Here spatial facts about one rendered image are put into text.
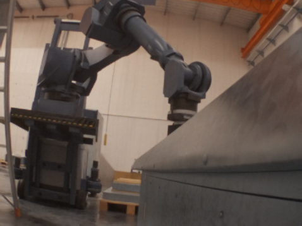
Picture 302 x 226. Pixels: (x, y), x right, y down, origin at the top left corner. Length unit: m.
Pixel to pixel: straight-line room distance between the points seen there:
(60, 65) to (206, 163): 2.68
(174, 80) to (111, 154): 10.93
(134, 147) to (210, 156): 11.94
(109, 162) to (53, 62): 9.58
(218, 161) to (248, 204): 0.11
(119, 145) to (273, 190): 11.95
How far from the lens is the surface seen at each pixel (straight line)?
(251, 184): 0.26
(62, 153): 3.77
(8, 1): 2.23
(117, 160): 12.11
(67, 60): 2.86
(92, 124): 2.63
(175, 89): 1.26
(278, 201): 0.22
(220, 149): 0.16
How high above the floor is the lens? 0.59
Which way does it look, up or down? 12 degrees up
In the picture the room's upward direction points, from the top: 5 degrees clockwise
